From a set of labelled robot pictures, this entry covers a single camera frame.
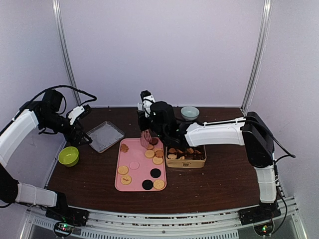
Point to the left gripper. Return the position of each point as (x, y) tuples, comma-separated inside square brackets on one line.
[(74, 141)]

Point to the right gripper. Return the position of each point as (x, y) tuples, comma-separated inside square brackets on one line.
[(142, 124)]

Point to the silver metal tin lid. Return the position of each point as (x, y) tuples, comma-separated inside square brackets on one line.
[(105, 136)]

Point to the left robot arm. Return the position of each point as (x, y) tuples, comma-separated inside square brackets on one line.
[(41, 112)]

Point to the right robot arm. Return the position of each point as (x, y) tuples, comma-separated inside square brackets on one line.
[(248, 131)]

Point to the green bowl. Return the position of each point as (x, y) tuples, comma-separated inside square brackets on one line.
[(69, 156)]

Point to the pale blue ceramic bowl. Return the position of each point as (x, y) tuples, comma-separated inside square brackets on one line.
[(190, 113)]

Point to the gold cookie tin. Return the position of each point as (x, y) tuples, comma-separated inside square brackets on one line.
[(194, 157)]

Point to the pink round cookie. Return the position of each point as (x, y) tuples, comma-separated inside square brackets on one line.
[(134, 165)]

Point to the pink tray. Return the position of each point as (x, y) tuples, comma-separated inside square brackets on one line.
[(128, 180)]

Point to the black sandwich cookie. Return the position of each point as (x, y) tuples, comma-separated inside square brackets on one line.
[(155, 173), (147, 184)]

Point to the yellow round cookie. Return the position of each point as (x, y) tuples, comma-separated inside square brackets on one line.
[(158, 184)]

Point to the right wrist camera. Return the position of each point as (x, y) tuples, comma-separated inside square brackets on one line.
[(162, 113)]

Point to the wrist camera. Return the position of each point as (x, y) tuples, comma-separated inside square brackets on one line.
[(162, 113), (53, 99)]

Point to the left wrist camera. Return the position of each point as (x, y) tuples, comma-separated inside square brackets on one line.
[(53, 99)]

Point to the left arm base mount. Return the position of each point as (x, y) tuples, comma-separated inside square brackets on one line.
[(73, 216)]

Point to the aluminium corner post right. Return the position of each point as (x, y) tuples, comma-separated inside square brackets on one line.
[(261, 46)]

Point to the aluminium corner post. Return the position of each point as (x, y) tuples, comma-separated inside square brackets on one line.
[(261, 46), (63, 44)]

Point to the aluminium corner post left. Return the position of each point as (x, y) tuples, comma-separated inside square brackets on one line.
[(63, 44)]

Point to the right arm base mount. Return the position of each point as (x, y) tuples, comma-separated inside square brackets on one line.
[(256, 214)]

